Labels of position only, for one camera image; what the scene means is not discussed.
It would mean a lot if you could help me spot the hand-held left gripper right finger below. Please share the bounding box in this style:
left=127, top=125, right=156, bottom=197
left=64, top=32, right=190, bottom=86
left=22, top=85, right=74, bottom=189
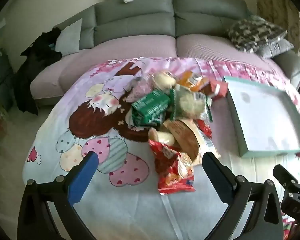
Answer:
left=201, top=152, right=283, bottom=240

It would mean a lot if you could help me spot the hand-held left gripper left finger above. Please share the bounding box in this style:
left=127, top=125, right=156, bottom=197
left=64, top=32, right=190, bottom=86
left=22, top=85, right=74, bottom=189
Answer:
left=17, top=151, right=100, bottom=240

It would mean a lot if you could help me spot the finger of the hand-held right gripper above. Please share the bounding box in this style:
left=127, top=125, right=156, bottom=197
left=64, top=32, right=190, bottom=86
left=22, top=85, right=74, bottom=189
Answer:
left=273, top=164, right=300, bottom=196

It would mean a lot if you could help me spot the red snack packet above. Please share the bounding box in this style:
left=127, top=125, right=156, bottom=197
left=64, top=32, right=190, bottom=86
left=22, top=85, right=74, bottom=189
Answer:
left=148, top=140, right=195, bottom=196

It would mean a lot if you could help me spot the small red candy packet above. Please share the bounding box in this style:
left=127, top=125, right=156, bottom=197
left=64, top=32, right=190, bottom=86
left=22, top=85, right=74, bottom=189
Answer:
left=197, top=120, right=213, bottom=139

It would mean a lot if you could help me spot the beige bread packet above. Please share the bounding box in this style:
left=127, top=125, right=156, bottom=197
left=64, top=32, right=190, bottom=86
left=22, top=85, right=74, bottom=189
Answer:
left=162, top=119, right=222, bottom=166

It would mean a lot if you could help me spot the teal shallow box tray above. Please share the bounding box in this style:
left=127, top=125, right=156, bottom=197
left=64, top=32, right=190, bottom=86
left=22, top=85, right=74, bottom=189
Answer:
left=222, top=76, right=300, bottom=158

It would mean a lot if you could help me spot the cream bun clear packet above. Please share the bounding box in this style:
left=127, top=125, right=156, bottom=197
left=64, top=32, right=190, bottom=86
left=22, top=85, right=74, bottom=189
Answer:
left=148, top=127, right=177, bottom=147
left=152, top=70, right=177, bottom=90

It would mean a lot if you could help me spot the red white biscuit packet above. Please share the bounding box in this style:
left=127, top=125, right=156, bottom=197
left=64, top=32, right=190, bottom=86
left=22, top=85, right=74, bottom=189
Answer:
left=203, top=80, right=229, bottom=101

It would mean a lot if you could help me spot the printed cartoon blanket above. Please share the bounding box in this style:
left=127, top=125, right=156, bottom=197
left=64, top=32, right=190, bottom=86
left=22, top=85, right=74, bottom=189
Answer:
left=22, top=56, right=300, bottom=240

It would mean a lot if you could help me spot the clear green-edged bread packet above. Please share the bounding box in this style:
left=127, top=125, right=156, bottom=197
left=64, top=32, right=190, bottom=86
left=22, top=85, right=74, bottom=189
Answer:
left=169, top=85, right=213, bottom=123

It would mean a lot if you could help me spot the green snack packet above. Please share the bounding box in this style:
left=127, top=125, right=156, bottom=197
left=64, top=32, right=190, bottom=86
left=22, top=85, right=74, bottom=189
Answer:
left=131, top=89, right=171, bottom=128

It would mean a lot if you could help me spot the orange snack packet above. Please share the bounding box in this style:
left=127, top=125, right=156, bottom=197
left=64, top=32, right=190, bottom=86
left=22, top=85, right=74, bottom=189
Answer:
left=177, top=70, right=208, bottom=91

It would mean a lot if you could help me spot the pink snack packet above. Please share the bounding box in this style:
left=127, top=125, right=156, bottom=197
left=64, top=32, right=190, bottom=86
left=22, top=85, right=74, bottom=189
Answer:
left=126, top=76, right=154, bottom=103

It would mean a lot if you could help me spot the grey cushion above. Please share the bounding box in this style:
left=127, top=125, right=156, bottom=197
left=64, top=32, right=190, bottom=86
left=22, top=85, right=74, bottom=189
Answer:
left=255, top=39, right=295, bottom=59

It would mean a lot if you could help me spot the dark teal furniture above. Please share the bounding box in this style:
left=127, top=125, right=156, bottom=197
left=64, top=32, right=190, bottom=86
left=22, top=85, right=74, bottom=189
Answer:
left=0, top=46, right=14, bottom=110

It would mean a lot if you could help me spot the black clothing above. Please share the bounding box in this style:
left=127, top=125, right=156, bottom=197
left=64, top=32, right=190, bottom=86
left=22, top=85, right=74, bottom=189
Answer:
left=14, top=27, right=63, bottom=116

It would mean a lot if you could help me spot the pink sofa seat cover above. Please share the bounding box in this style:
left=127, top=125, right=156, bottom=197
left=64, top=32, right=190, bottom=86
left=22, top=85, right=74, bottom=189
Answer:
left=30, top=34, right=290, bottom=98

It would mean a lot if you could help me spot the pale blue cushion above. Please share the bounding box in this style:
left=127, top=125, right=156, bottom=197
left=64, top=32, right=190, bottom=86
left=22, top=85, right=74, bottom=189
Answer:
left=54, top=18, right=83, bottom=57

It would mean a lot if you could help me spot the black white patterned cushion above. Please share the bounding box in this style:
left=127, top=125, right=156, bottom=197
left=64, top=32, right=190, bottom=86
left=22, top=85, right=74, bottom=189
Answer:
left=226, top=15, right=288, bottom=54

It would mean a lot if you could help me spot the grey sofa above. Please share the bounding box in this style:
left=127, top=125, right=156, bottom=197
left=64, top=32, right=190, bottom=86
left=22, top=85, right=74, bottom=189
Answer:
left=30, top=0, right=300, bottom=105

